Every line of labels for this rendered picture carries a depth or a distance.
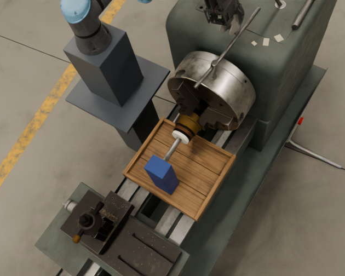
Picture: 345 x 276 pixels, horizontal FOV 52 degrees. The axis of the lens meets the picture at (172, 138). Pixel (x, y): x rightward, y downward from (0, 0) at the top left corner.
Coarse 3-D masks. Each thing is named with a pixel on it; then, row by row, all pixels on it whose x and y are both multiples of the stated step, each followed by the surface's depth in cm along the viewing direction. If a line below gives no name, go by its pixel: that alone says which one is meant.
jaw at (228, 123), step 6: (210, 108) 128; (204, 114) 128; (210, 114) 127; (216, 114) 127; (222, 114) 126; (228, 114) 126; (240, 114) 126; (198, 120) 127; (204, 120) 127; (210, 120) 126; (216, 120) 126; (222, 120) 125; (228, 120) 125; (234, 120) 127; (204, 126) 127; (210, 126) 128; (216, 126) 128; (222, 126) 127; (228, 126) 125
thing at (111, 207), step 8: (112, 192) 130; (104, 200) 129; (112, 200) 128; (120, 200) 128; (104, 208) 128; (112, 208) 127; (120, 208) 127; (128, 208) 127; (112, 216) 126; (120, 216) 126; (128, 216) 130; (112, 224) 125; (120, 224) 127; (80, 240) 124; (88, 240) 124; (96, 240) 124; (96, 248) 122; (104, 248) 124
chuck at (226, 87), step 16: (192, 64) 123; (208, 64) 120; (176, 80) 127; (192, 80) 119; (208, 80) 118; (224, 80) 118; (176, 96) 139; (208, 96) 123; (224, 96) 118; (240, 96) 121; (224, 112) 126; (240, 112) 123
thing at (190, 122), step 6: (192, 114) 128; (180, 120) 127; (186, 120) 126; (192, 120) 126; (180, 126) 126; (186, 126) 126; (192, 126) 126; (198, 126) 127; (180, 132) 125; (186, 132) 125; (192, 132) 127
